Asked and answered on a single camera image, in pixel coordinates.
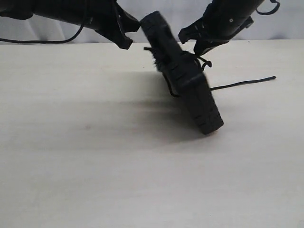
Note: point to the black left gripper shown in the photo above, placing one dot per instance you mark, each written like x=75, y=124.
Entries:
x=95, y=13

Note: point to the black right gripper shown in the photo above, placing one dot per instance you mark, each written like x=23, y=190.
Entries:
x=221, y=21

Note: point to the black plastic case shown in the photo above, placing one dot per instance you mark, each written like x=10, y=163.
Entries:
x=183, y=73

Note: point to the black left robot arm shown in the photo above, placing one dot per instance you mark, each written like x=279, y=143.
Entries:
x=23, y=10

